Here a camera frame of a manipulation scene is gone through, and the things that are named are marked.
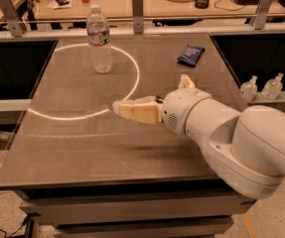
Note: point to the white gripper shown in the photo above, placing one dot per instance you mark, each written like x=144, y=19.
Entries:
x=176, y=109

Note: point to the clear plastic water bottle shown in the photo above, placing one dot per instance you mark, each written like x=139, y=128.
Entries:
x=98, y=37

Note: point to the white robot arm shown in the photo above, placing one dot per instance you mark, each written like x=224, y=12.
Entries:
x=245, y=149

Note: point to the blue rxbar blueberry packet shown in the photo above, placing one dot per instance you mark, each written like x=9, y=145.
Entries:
x=191, y=55

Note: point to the left clear sanitizer bottle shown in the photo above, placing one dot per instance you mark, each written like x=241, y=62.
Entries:
x=249, y=89

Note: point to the clear sanitizer bottle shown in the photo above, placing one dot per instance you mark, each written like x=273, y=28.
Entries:
x=249, y=89
x=273, y=87

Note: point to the right clear sanitizer bottle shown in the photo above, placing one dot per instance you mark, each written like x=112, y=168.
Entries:
x=273, y=87

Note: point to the black mesh pen cup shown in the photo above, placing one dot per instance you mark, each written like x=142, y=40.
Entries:
x=202, y=4

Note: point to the grey table drawer base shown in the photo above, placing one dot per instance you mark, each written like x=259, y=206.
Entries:
x=199, y=209

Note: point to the middle metal rail bracket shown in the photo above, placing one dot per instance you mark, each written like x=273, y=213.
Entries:
x=137, y=14

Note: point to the metal rail bracket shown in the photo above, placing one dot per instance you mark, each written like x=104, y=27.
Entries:
x=137, y=14
x=16, y=26
x=258, y=21

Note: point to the right metal rail bracket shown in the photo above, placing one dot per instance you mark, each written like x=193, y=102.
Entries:
x=258, y=21

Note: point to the left metal rail bracket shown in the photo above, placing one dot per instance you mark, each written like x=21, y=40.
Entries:
x=16, y=26

